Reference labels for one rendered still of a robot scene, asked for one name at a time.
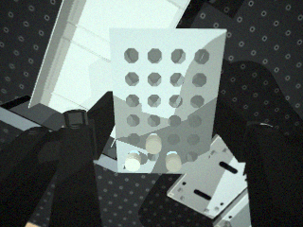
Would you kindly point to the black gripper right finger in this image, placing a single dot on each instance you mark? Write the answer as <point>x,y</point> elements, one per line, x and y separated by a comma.
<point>273,164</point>

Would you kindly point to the white block with round holes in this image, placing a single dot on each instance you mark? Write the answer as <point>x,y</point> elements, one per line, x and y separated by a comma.
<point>160,87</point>
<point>242,219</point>

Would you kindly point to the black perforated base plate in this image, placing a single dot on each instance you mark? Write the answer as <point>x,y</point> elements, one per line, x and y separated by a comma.
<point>262,71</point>

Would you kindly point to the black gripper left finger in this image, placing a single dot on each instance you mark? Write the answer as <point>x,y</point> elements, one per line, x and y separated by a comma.
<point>23,182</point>

